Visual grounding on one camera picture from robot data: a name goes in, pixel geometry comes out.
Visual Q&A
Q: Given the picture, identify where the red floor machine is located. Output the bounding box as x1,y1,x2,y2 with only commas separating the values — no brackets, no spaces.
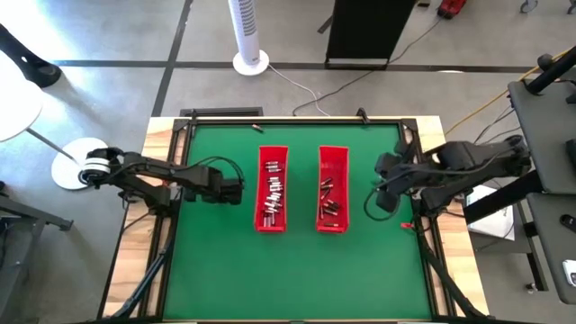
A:
436,0,468,21

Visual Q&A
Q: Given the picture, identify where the black curved stand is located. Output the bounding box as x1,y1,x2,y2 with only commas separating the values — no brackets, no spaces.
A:
0,22,63,89

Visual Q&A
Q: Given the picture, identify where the yellow cable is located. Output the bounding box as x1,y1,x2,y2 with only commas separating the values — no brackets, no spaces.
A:
447,44,576,134

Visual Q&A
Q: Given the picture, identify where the green table mat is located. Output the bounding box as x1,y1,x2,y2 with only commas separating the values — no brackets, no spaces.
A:
162,123,432,321

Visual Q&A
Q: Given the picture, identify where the white round pedestal table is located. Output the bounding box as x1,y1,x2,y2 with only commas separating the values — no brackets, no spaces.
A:
0,47,113,191

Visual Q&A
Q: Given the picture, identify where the black partition panel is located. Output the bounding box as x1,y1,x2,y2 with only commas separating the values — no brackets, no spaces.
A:
324,0,419,71

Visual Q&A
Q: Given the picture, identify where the white phone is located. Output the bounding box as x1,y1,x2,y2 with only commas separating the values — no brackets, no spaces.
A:
562,259,576,288

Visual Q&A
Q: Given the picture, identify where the red plastic bin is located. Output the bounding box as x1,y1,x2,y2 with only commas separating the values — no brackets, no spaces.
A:
315,145,350,234
254,145,290,234

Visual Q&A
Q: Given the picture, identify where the white fan cable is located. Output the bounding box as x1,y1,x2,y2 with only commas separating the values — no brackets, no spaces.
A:
267,64,329,117

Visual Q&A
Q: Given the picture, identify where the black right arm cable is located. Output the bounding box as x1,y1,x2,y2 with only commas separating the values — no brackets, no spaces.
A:
363,186,401,222

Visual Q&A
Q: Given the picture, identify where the grey desk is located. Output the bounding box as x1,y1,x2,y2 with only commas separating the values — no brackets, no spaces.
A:
526,192,576,306
508,67,576,195

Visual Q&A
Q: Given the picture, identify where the grey metal frame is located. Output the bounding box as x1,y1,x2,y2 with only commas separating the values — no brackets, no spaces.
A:
0,179,75,324

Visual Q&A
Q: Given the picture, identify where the white tower fan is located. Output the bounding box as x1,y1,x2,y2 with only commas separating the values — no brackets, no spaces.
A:
227,0,271,77

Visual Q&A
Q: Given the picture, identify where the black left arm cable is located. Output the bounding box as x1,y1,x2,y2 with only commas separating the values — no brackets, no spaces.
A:
191,155,247,190

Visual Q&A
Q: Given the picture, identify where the white box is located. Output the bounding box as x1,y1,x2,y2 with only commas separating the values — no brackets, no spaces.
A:
465,184,517,242

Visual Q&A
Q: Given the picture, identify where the black diagonal beam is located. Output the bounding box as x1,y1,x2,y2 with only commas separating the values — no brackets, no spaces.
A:
463,169,545,225

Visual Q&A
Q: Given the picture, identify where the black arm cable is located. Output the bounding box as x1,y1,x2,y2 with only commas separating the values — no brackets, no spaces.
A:
191,155,247,190
363,186,401,222

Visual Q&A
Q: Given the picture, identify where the wooden table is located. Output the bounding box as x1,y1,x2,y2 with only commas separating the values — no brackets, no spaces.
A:
102,115,491,323

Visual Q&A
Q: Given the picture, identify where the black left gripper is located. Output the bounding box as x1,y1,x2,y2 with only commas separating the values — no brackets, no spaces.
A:
183,166,245,206

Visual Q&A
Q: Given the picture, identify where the black floor cable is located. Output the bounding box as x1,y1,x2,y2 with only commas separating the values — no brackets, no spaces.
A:
292,17,445,117

